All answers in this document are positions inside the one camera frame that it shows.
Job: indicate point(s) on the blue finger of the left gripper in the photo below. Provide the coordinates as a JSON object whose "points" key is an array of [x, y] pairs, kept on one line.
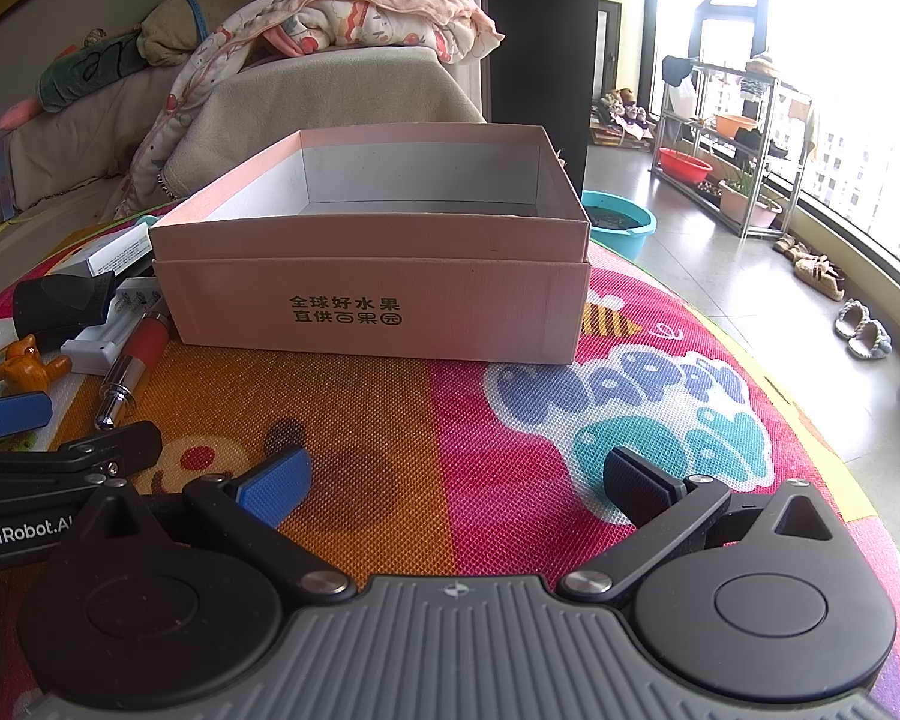
{"points": [[123, 451], [24, 412]]}

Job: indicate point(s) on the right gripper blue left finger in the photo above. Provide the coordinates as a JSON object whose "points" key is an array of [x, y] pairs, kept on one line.
{"points": [[240, 516]]}

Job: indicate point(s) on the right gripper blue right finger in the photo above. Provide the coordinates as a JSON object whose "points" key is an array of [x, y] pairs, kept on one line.
{"points": [[671, 517]]}

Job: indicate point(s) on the orange toy figurine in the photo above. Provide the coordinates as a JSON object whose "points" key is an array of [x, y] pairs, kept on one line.
{"points": [[23, 370]]}

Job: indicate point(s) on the white battery charger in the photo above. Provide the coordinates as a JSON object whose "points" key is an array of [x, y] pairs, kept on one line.
{"points": [[97, 348]]}

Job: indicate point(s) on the black hair dryer nozzle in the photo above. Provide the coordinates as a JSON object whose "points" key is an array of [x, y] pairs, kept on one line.
{"points": [[56, 308]]}

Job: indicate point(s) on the white power adapter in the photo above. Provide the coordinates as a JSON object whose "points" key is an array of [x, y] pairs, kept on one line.
{"points": [[113, 253]]}

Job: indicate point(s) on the colourful cartoon play mat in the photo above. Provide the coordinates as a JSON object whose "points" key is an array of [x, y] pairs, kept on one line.
{"points": [[452, 468]]}

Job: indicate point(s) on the pair of light shoes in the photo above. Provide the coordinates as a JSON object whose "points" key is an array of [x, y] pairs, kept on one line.
{"points": [[866, 338]]}

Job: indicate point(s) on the beige sofa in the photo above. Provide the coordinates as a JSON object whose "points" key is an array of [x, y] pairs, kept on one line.
{"points": [[64, 167]]}

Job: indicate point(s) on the teal plastic basin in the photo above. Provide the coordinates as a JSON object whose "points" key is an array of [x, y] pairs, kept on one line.
{"points": [[617, 223]]}

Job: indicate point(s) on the pink cardboard box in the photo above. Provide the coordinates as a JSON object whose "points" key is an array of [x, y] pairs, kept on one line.
{"points": [[430, 241]]}

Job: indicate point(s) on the red plastic basin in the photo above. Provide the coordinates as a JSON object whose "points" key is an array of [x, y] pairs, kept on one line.
{"points": [[683, 167]]}

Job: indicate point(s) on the green plush toy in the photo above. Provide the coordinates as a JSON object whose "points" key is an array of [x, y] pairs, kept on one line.
{"points": [[86, 70]]}

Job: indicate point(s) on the metal shelf rack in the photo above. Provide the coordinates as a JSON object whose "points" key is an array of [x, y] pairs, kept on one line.
{"points": [[753, 128]]}

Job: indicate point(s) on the beige rolled cushion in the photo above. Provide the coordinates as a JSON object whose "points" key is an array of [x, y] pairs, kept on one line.
{"points": [[174, 29]]}

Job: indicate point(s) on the pink patterned blanket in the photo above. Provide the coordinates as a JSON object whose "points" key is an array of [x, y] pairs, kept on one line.
{"points": [[457, 31]]}

